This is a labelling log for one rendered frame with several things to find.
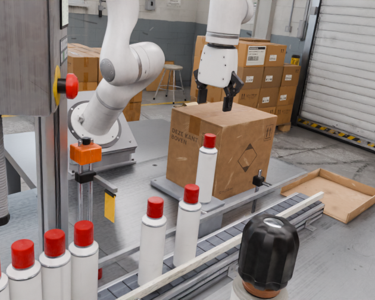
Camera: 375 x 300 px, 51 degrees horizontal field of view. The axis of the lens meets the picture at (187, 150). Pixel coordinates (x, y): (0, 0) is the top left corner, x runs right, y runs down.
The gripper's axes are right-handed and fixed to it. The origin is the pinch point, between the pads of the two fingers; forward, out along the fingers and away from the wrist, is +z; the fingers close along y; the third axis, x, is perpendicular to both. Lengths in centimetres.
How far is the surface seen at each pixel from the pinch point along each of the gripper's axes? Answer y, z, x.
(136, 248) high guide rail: 12.2, 25.5, -34.2
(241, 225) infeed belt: 12.5, 33.4, 4.0
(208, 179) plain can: 2.4, 21.5, -1.1
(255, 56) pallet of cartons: -191, 21, 288
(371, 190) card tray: 24, 36, 72
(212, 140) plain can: 1.6, 10.1, -0.7
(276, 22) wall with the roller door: -274, -15, 446
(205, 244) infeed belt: 12.8, 33.4, -11.5
